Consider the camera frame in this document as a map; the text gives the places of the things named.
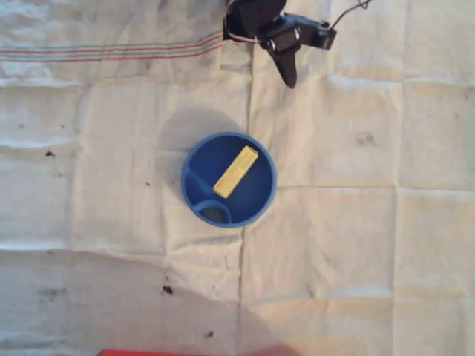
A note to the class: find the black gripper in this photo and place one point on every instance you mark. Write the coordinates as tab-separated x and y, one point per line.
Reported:
283	41

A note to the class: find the yellow rectangular block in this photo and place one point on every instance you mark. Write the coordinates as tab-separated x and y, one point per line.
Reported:
235	170

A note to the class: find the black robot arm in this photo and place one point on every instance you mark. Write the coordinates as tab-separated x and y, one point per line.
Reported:
252	15

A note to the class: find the blue plastic cup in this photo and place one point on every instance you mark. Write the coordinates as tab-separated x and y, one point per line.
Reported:
252	200

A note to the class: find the red object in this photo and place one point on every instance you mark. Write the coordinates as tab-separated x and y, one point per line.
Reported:
193	352

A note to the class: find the plain white cloth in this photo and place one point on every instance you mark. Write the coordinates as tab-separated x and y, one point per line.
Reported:
334	259

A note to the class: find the white cloth with coloured stripes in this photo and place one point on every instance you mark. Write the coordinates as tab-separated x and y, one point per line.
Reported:
92	48

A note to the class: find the blue white gripper camera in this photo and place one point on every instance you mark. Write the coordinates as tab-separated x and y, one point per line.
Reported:
319	33

